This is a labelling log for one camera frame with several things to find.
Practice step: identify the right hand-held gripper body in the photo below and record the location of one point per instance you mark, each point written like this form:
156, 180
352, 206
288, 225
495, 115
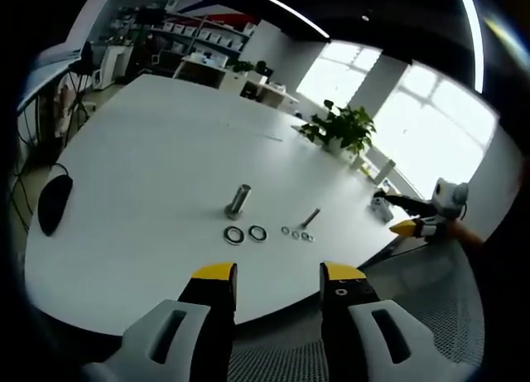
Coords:
449, 201

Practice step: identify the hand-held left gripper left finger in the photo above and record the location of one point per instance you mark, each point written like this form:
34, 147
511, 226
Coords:
165, 336

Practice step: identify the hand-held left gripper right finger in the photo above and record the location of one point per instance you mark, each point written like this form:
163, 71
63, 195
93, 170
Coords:
372, 340

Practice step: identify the small threaded metal stud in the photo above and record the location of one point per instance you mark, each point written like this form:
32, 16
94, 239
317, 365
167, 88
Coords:
311, 218

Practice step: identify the large threaded metal stud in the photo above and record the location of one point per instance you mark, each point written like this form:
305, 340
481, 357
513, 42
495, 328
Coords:
239, 201

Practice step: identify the green potted plant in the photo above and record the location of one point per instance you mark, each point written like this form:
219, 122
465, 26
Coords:
343, 127

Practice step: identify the black oval pouch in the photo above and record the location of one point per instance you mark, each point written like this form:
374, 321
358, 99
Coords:
54, 204

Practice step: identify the white office desk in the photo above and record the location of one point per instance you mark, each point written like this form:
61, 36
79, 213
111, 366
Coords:
203, 71

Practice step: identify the storage shelf with white bins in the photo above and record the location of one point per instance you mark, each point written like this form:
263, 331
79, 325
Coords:
198, 32

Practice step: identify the white cabinet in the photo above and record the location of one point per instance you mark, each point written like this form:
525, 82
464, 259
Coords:
108, 69

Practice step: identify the black tripod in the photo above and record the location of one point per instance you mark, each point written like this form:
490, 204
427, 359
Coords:
85, 67

